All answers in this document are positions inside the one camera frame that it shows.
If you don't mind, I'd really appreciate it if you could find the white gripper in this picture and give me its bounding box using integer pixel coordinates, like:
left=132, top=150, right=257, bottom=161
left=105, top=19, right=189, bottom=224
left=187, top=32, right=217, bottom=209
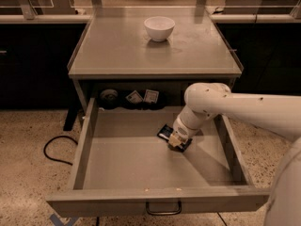
left=168, top=105, right=216, bottom=149

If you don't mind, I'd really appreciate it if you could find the blue rxbar blueberry wrapper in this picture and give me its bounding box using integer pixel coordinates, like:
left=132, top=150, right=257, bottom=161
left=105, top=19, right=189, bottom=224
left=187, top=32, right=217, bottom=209
left=157, top=124, right=190, bottom=153

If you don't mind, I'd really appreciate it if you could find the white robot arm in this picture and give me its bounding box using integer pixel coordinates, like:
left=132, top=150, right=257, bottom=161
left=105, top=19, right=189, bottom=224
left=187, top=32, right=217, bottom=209
left=168, top=83, right=301, bottom=226

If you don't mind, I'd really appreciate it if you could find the grey open top drawer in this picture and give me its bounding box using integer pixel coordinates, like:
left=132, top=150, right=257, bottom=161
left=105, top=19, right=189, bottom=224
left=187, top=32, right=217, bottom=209
left=46, top=100, right=269, bottom=217

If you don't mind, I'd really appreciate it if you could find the grey counter cabinet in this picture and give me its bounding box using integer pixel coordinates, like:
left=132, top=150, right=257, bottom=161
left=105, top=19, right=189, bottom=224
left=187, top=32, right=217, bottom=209
left=69, top=7, right=242, bottom=107

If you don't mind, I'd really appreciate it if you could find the white tag card right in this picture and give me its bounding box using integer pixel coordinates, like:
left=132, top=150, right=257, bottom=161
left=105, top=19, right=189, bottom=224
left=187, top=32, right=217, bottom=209
left=144, top=89, right=159, bottom=104

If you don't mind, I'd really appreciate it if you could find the white tag card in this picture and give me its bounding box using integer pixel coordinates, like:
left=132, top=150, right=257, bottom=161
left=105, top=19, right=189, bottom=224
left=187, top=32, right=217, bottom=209
left=126, top=90, right=143, bottom=105
left=144, top=89, right=159, bottom=104

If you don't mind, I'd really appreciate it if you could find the white tag card left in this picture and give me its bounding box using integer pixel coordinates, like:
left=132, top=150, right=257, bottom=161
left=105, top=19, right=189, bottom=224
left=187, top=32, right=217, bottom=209
left=126, top=90, right=143, bottom=105

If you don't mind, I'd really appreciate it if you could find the round dark device with label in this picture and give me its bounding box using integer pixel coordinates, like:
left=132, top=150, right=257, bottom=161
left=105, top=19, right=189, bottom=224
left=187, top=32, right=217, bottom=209
left=100, top=89, right=119, bottom=108

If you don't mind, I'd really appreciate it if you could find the black cabinet leg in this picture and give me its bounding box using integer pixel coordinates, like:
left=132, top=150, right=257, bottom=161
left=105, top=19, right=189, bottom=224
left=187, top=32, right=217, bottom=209
left=63, top=102, right=80, bottom=131

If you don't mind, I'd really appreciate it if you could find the white ceramic bowl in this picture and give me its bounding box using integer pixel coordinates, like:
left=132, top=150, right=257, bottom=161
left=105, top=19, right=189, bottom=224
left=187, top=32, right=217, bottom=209
left=144, top=16, right=175, bottom=41

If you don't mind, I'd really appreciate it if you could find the blue tape floor marker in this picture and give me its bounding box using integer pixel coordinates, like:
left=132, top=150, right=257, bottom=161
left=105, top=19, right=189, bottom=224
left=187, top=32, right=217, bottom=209
left=49, top=214, right=78, bottom=226

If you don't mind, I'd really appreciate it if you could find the black metal drawer handle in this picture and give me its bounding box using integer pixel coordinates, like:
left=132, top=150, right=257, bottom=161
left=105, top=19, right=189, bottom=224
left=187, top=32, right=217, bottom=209
left=146, top=202, right=182, bottom=217

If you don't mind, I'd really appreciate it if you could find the black floor cable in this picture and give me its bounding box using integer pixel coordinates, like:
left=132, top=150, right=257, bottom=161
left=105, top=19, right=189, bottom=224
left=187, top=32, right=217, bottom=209
left=42, top=135, right=79, bottom=167

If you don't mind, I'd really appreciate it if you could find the long white shelf rail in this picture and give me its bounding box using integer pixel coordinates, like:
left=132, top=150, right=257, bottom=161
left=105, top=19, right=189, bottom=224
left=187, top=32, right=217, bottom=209
left=0, top=14, right=301, bottom=24

